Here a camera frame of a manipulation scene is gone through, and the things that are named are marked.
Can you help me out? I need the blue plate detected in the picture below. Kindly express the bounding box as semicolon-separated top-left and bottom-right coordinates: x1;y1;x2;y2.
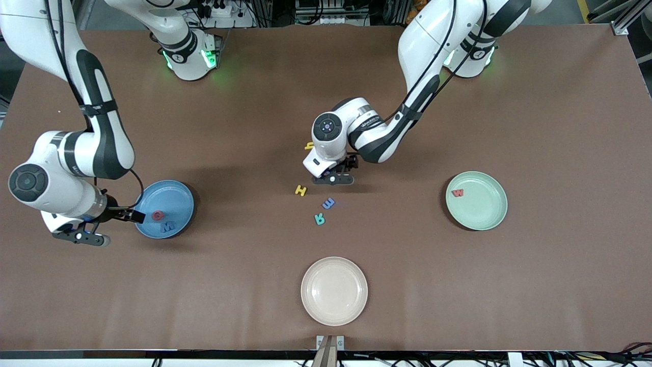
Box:
133;179;195;240

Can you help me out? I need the cream plate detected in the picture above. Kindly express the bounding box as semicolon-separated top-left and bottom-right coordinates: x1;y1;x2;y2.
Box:
301;256;368;327

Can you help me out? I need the green plate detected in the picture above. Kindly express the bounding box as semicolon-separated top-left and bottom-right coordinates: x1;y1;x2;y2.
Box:
445;171;508;231

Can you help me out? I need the brown table cover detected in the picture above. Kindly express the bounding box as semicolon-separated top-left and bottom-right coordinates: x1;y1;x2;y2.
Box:
0;24;652;352

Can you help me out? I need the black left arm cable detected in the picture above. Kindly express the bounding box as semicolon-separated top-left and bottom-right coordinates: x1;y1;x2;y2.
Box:
382;0;490;125

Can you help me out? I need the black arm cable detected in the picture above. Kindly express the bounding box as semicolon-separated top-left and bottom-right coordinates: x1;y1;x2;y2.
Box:
382;0;490;125
43;0;146;211

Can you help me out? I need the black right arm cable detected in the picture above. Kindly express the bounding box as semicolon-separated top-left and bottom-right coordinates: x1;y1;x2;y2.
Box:
43;0;146;211

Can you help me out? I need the black table edge rail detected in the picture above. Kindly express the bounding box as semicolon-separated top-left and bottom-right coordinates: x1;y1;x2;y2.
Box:
0;350;652;360

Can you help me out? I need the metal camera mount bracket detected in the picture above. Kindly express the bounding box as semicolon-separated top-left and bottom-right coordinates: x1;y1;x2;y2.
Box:
312;335;345;367

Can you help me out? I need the aluminium frame post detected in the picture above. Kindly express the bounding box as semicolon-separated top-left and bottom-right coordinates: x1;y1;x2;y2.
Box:
611;0;652;36

